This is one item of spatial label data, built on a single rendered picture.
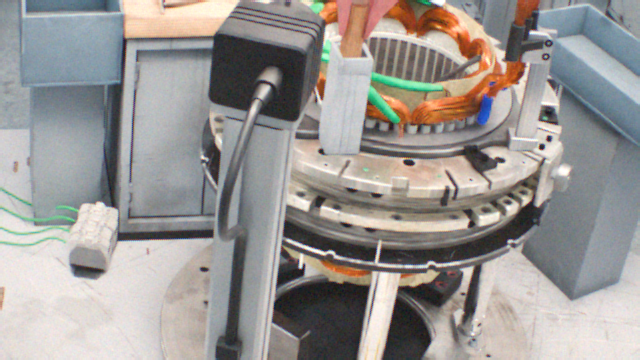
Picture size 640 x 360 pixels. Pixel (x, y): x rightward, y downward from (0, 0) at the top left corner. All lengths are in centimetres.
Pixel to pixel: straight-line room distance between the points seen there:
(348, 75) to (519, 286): 53
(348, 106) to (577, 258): 49
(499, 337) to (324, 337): 19
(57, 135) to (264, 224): 79
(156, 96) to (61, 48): 12
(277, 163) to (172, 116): 77
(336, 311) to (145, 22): 37
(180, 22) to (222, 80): 72
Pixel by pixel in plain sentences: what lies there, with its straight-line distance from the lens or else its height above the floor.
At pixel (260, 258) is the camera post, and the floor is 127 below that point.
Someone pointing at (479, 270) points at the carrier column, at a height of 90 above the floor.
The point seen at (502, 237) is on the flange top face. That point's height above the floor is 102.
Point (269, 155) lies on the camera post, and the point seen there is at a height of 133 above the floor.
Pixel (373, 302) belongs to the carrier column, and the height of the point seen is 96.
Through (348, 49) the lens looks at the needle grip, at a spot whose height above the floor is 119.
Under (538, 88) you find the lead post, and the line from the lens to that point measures 108.
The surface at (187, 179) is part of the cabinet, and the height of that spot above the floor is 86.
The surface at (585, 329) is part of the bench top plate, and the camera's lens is 144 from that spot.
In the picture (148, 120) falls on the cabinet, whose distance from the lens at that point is 137.
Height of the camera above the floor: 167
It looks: 34 degrees down
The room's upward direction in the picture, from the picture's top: 8 degrees clockwise
